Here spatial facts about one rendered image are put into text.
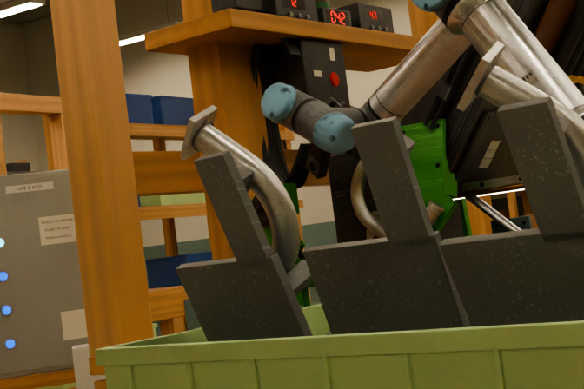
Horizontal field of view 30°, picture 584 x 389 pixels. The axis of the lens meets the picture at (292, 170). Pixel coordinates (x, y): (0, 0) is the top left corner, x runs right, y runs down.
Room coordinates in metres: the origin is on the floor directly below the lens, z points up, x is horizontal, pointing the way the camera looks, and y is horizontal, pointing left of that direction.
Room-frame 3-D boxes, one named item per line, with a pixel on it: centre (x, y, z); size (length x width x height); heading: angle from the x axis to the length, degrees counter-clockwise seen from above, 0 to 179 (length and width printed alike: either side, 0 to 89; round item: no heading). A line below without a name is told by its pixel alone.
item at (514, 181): (2.49, -0.42, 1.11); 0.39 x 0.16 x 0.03; 54
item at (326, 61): (2.52, -0.06, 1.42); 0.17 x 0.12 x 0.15; 144
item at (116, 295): (2.66, -0.05, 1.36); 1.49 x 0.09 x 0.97; 144
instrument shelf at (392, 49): (2.64, -0.08, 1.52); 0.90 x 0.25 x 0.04; 144
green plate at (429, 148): (2.39, -0.30, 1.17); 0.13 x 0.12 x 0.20; 144
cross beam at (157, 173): (2.70, 0.00, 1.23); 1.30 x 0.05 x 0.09; 144
